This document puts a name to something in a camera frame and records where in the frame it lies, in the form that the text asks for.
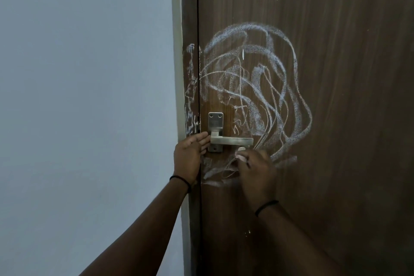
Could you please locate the black right wrist thread band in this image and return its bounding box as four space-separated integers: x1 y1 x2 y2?
255 200 279 217

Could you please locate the black left wrist thread band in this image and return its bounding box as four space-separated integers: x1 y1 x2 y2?
169 175 192 193

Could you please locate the silver metal door handle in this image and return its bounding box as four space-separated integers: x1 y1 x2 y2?
208 112 254 153

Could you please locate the brown wooden door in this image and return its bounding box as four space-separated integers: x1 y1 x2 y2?
197 0 414 276

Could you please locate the black wrist thread band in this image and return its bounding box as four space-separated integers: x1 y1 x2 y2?
255 200 279 217
169 175 192 193

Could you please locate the person's right hand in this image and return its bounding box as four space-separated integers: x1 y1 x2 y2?
234 148 279 214

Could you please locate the person's right forearm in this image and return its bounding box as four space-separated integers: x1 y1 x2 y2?
256 203 344 276

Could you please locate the person's left forearm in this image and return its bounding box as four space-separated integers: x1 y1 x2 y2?
79 178 191 276

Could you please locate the brown wooden door frame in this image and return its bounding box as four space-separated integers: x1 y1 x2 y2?
170 0 202 276

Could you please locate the person's left hand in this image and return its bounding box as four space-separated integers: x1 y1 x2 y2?
173 132 213 186

